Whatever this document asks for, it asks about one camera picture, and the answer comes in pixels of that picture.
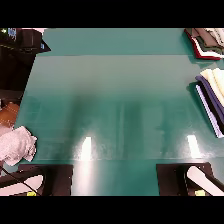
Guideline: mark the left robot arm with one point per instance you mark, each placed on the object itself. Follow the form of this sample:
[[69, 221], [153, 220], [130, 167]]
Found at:
[[56, 180]]

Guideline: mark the lavender garment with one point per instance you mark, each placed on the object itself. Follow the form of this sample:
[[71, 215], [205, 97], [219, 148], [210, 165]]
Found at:
[[208, 111]]

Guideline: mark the purple garment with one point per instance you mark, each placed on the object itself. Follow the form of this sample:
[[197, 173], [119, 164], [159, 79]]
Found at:
[[208, 90]]

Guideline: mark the white garment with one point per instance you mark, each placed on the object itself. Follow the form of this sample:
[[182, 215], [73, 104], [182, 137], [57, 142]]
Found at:
[[16, 145]]

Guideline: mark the black garment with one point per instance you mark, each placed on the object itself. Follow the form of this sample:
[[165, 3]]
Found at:
[[215, 111]]

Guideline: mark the brown garment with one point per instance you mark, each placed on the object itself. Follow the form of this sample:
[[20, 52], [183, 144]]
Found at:
[[8, 115]]

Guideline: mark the red garment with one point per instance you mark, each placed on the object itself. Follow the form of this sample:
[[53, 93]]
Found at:
[[196, 50]]

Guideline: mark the cream garment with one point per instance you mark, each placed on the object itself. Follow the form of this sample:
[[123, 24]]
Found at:
[[213, 78]]

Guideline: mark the olive green garment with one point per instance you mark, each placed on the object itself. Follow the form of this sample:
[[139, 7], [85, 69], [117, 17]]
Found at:
[[208, 49]]

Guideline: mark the taupe garment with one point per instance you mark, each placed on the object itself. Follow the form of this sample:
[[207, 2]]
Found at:
[[205, 35]]

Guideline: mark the pale beige garment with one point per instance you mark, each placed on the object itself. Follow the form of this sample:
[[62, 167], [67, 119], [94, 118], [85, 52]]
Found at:
[[218, 35]]

